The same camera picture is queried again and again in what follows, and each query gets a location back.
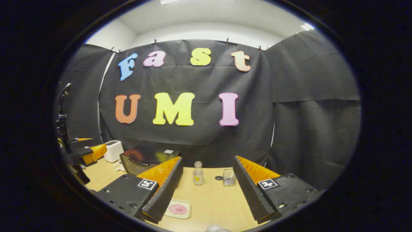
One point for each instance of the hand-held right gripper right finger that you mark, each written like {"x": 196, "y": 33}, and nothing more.
{"x": 249, "y": 190}

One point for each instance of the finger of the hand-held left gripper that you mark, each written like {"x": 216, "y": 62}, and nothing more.
{"x": 95, "y": 154}
{"x": 82, "y": 143}

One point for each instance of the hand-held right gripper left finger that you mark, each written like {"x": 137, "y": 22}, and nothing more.
{"x": 167, "y": 190}

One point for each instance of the pink meat slice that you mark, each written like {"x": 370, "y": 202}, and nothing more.
{"x": 177, "y": 209}

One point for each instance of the cream square plate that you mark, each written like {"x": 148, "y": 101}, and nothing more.
{"x": 185, "y": 203}

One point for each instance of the black electric oven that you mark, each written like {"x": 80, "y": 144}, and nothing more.
{"x": 141, "y": 158}

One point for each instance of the white toaster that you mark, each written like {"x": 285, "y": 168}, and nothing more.
{"x": 113, "y": 150}

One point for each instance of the metal mesh holder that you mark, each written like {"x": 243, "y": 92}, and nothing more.
{"x": 229, "y": 178}

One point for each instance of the white divided snack dish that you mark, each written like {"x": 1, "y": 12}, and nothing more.
{"x": 119, "y": 166}

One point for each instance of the clear glass bottle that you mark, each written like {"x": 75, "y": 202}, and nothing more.
{"x": 198, "y": 175}

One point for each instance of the black backdrop cloth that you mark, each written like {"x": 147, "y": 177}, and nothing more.
{"x": 199, "y": 135}

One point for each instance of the ceiling light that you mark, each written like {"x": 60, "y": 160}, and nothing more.
{"x": 169, "y": 1}
{"x": 307, "y": 26}

